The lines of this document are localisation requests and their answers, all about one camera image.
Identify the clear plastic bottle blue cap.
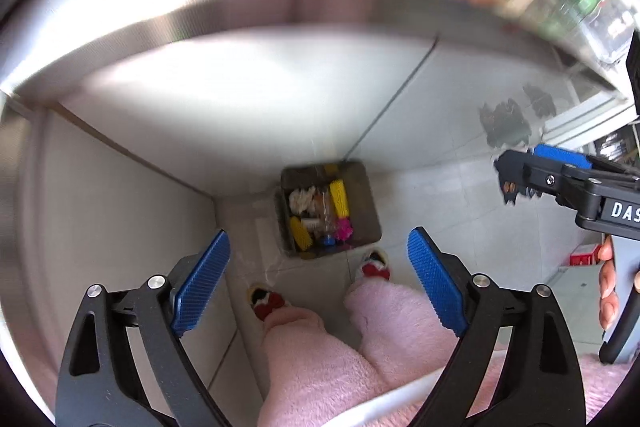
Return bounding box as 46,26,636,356
318,188,337,248

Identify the white tissue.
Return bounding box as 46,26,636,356
288,186,316,216

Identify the grey trash bin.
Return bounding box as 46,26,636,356
276,160,382,259

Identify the person's right hand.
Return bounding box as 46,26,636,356
598,236,620,331

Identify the red box on floor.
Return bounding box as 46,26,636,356
568,243,601,267

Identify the pink fleece right leg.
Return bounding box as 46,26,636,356
345,277,458,390

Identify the pink fleece leg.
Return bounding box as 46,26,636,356
345,277,458,390
257,307,390,426

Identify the right patterned slipper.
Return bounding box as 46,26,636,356
356,249,392,281

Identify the patterned slipper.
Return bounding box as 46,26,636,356
356,249,392,281
247,285,290,322

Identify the yellow foam fruit net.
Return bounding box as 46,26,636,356
329,179,350,219

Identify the left patterned slipper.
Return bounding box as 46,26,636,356
247,285,290,322

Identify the pink fleece left leg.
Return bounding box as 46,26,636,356
257,307,390,426

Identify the black cat wall sticker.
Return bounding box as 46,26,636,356
478,98,532,148

